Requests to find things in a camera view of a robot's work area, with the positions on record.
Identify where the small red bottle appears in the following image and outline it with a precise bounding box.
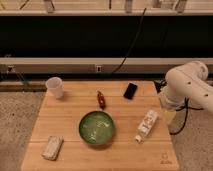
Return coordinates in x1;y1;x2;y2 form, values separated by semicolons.
97;91;106;109

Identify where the green ceramic bowl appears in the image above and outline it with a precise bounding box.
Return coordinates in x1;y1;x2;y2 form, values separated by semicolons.
79;111;115;145

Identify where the white plastic cup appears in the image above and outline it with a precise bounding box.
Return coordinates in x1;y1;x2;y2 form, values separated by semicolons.
45;77;63;99

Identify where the black smartphone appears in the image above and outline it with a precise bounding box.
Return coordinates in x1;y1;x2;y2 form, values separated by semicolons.
123;83;138;100

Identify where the black hanging cable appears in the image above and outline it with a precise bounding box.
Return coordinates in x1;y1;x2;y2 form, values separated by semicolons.
109;7;148;75

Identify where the wooden table board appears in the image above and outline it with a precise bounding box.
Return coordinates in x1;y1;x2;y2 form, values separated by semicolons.
21;81;179;171

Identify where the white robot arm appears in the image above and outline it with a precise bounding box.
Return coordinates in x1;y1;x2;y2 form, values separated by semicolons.
159;61;213;125

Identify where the white wrapped packet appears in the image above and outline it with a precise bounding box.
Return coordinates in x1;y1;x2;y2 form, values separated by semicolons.
41;136;63;161

